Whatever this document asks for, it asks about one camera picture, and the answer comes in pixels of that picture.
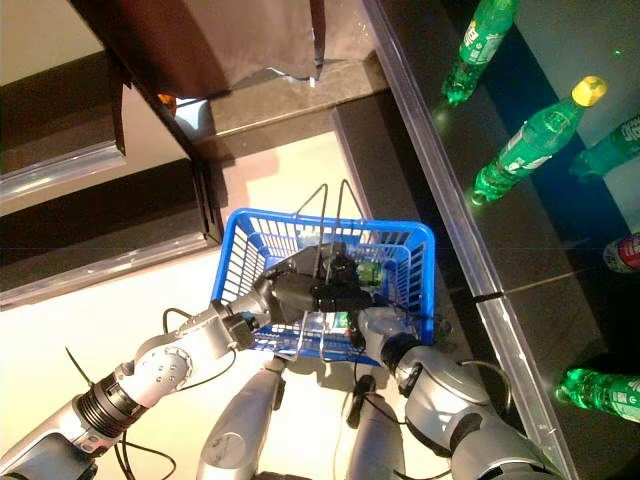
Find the pale shelf back panel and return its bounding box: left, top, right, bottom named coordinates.
left=514, top=0, right=640, bottom=236

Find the robot right hand dark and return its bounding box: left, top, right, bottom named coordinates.
left=352, top=304, right=421, bottom=360

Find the black shelf board clear rail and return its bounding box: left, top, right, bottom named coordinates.
left=359, top=0, right=640, bottom=480

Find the robot right leg silver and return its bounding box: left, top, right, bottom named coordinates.
left=343, top=375, right=407, bottom=480

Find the dark shelf base silver rail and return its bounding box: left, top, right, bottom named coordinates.
left=0, top=159, right=225, bottom=312

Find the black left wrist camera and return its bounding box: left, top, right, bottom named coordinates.
left=219, top=310, right=257, bottom=351

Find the black shelf base plinth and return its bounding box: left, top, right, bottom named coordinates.
left=330, top=92, right=531, bottom=441

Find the brown grey fabric curtain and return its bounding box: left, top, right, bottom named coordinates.
left=69, top=0, right=374, bottom=99

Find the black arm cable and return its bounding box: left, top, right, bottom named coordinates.
left=464, top=359, right=514, bottom=416
left=162, top=307, right=241, bottom=394

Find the green soda bottle yellow cap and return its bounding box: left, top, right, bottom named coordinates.
left=568, top=113, right=640, bottom=180
left=439, top=0, right=522, bottom=105
left=471, top=74, right=610, bottom=205
left=553, top=366, right=640, bottom=425
left=355, top=262, right=387, bottom=289

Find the black zip tie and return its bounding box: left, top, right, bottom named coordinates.
left=63, top=346, right=97, bottom=390

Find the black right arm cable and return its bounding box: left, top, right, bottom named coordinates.
left=464, top=359, right=514, bottom=416

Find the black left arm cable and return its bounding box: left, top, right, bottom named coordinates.
left=162, top=307, right=241, bottom=394

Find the clear water bottle red label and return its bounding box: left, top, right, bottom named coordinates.
left=302, top=307, right=401, bottom=354
left=601, top=231, right=640, bottom=275

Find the blue plastic shopping basket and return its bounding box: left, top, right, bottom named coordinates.
left=209, top=182, right=436, bottom=369

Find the robot left hand dark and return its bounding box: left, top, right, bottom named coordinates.
left=252, top=243, right=374, bottom=326

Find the dark shelf board silver rail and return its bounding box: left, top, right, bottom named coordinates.
left=0, top=49, right=127, bottom=206

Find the robot left leg silver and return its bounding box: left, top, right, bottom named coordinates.
left=196, top=355, right=287, bottom=480

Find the robot leg silver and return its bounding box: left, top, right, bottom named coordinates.
left=343, top=375, right=407, bottom=480
left=196, top=355, right=287, bottom=480

